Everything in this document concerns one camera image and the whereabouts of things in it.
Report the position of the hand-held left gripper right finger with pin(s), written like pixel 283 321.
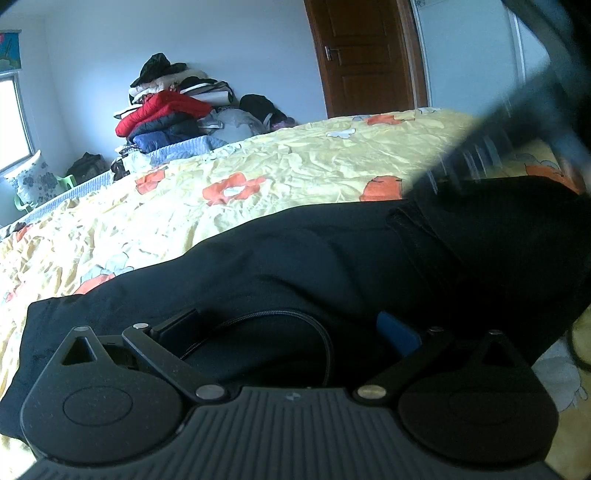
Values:
pixel 398 336

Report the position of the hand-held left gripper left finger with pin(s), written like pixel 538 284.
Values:
pixel 178 326

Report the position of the black pants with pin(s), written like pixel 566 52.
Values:
pixel 295 272

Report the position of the white wardrobe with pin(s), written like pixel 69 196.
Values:
pixel 466 60

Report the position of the dark crumpled cloth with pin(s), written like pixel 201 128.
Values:
pixel 121 168

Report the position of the blue blanket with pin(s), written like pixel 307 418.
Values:
pixel 194 147

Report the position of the dark bag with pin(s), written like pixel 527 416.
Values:
pixel 87 168

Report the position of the green plastic chair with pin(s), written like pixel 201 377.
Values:
pixel 64 181

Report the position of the yellow floral bedsheet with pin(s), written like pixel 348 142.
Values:
pixel 277 170

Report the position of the wooden door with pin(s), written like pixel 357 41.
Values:
pixel 364 55

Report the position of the navy puffer jacket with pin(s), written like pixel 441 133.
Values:
pixel 161 129

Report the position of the floral pillow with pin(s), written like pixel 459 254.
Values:
pixel 32 180

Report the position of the grey bag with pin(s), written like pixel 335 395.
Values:
pixel 240 123

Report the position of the red puffer jacket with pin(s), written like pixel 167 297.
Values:
pixel 161 108

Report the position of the purple cloth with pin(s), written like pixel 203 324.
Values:
pixel 282 122

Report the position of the black backpack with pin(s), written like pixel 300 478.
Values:
pixel 261 108

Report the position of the stack of white clothes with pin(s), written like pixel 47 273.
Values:
pixel 207 92

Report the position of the black jacket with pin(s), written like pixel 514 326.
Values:
pixel 159 69

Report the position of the window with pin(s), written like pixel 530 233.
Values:
pixel 14 124

